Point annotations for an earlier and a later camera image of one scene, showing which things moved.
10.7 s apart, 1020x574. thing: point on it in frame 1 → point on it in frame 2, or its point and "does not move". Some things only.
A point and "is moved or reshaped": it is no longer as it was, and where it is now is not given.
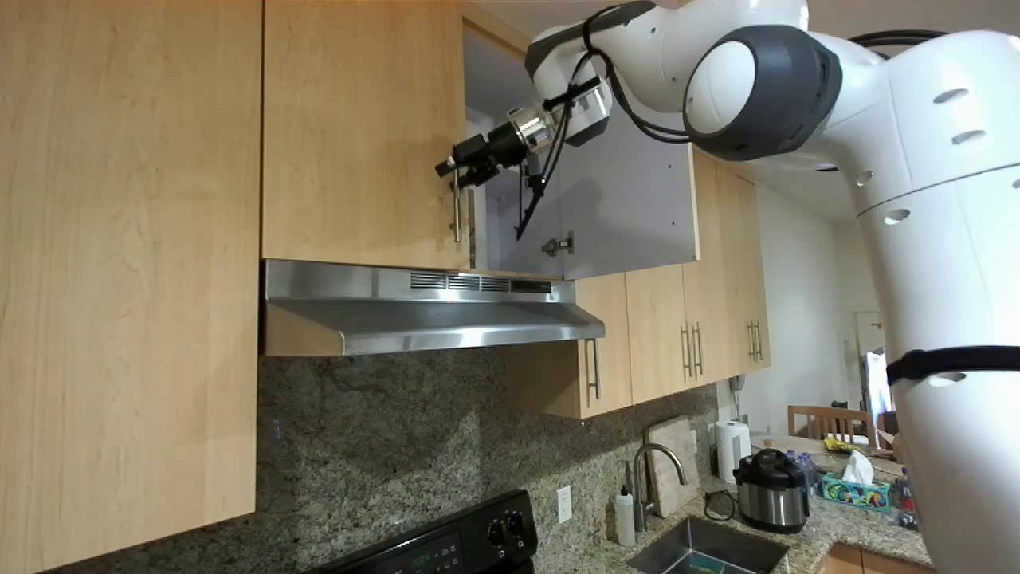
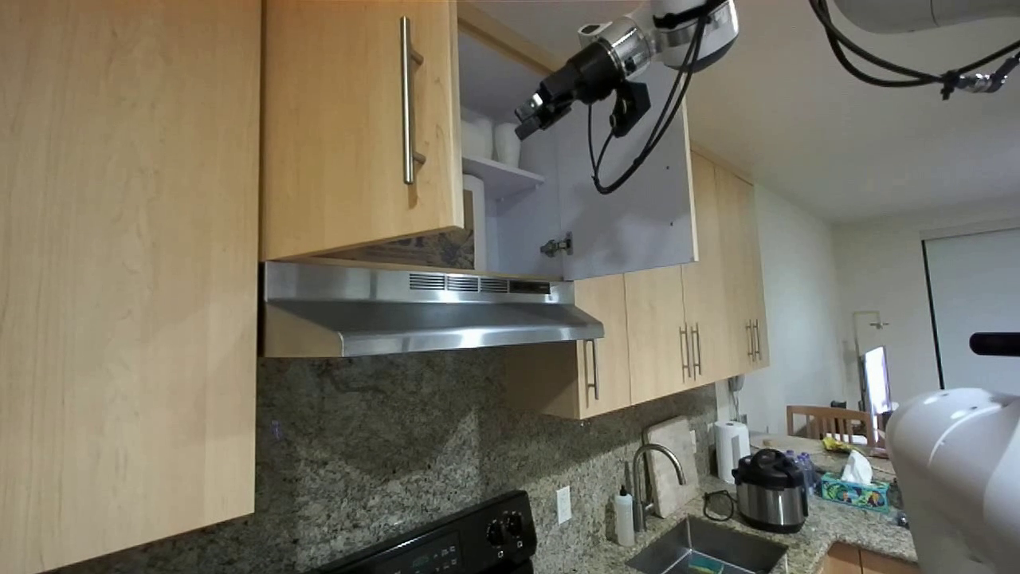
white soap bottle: (622, 517) does not move
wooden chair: (814, 422) does not move
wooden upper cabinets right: (677, 327) does not move
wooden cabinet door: (361, 101) is moved or reshaped
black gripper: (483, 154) → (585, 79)
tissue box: (855, 485) does not move
